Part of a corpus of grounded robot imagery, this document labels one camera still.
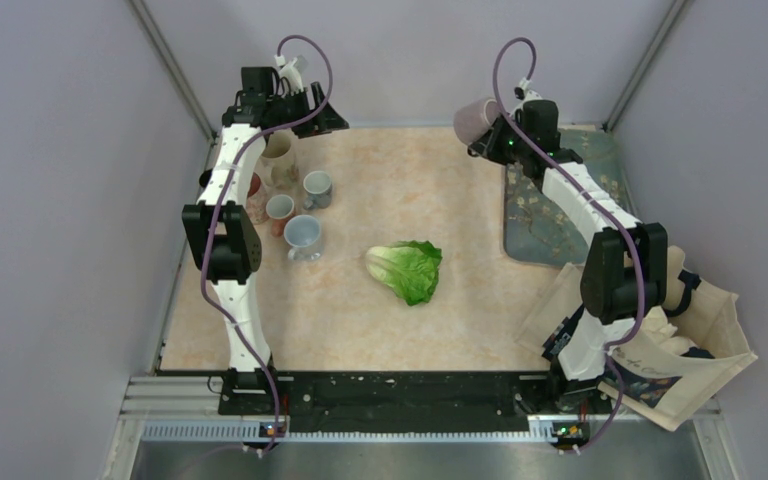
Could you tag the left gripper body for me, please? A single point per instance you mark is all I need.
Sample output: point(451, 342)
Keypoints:
point(291, 108)

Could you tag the mauve mug black handle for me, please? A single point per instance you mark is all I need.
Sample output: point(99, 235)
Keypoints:
point(472, 121)

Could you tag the cream tall mug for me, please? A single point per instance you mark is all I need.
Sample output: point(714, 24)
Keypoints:
point(279, 163)

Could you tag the blue grey mug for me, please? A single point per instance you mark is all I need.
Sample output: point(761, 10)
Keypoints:
point(318, 187)

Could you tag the large pink mug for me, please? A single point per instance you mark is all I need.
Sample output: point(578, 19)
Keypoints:
point(256, 201)

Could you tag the terracotta pink mug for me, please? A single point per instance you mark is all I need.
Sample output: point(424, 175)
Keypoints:
point(280, 209)

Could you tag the pale blue glass mug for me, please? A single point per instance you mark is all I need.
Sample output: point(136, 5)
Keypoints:
point(304, 235)

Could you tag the brown patterned mug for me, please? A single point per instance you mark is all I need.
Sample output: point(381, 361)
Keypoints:
point(204, 178)

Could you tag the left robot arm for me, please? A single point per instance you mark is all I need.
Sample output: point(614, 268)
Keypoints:
point(222, 238)

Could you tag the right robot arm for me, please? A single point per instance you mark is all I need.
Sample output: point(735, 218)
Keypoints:
point(625, 271)

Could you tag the floral patterned tray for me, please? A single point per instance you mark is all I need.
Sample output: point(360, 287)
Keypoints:
point(536, 230)

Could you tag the green lettuce head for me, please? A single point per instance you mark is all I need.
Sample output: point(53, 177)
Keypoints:
point(409, 268)

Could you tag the beige tote bag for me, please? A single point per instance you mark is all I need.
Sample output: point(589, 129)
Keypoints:
point(686, 350)

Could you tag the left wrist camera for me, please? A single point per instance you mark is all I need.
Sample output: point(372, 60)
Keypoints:
point(290, 73)

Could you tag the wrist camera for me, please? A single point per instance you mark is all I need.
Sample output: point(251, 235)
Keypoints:
point(525, 94)
point(290, 73)

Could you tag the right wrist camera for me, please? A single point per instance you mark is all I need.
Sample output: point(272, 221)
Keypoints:
point(525, 94)

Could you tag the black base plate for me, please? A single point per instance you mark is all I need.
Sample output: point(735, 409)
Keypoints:
point(401, 401)

